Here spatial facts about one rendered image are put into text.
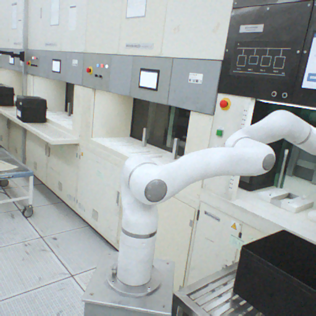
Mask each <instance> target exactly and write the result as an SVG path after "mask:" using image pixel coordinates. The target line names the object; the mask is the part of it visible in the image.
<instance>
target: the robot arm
mask: <svg viewBox="0 0 316 316"><path fill-rule="evenodd" d="M282 138H284V139H286V140H287V141H288V142H290V143H292V144H294V145H295V146H297V147H299V148H301V149H303V150H305V151H307V152H308V153H310V154H312V155H315V156H316V128H314V127H313V126H311V125H309V124H308V123H306V122H305V121H304V120H303V119H301V118H299V117H297V116H296V115H294V114H292V113H290V112H288V111H285V110H278V111H275V112H272V113H271V114H269V115H268V116H266V117H265V118H263V120H261V121H259V122H258V123H256V124H253V125H250V126H248V127H244V128H242V129H241V130H238V131H237V132H234V133H233V134H232V135H231V136H230V137H229V138H228V139H227V141H226V143H225V144H224V148H207V149H201V150H198V151H196V152H191V153H189V154H186V155H184V156H182V157H180V158H179V159H177V160H176V161H174V162H171V163H168V164H167V165H157V164H156V163H155V162H154V161H153V160H152V159H150V158H149V157H147V156H144V155H134V156H131V157H129V158H128V159H127V160H126V161H125V163H124V165H123V166H122V169H121V173H120V194H121V202H122V226H121V234H120V246H119V253H118V262H116V263H114V262H113V263H112V265H111V266H110V267H109V268H108V271H107V273H106V280H107V283H108V285H109V286H110V287H111V289H113V290H114V291H115V292H118V293H120V294H122V295H126V296H145V295H148V294H151V293H153V292H154V291H155V290H156V289H157V288H158V287H159V286H160V282H161V275H160V272H159V270H158V269H156V268H155V266H154V265H152V264H153V258H154V249H155V243H156V234H157V224H159V214H157V206H156V204H161V203H163V202H165V201H167V200H169V198H171V197H173V196H174V195H176V194H177V193H179V192H180V191H182V190H183V189H185V188H186V187H187V186H188V185H190V184H192V183H195V182H197V181H201V180H205V179H208V178H212V177H219V176H257V175H262V174H264V173H266V172H268V171H269V170H270V169H271V168H272V167H273V165H275V153H274V152H273V150H272V148H271V147H270V146H268V145H267V144H268V143H272V142H275V141H277V140H279V139H282Z"/></svg>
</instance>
